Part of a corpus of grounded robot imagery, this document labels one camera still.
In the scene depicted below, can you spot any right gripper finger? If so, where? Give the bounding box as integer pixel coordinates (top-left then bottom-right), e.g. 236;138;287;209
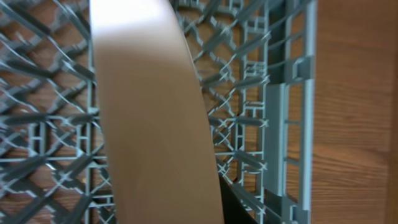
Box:
218;175;257;224

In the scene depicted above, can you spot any pink round plate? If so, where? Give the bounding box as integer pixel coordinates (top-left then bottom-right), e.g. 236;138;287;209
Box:
90;0;224;223

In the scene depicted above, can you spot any grey dishwasher rack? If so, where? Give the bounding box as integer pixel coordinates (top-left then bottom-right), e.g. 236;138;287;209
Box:
1;1;317;223

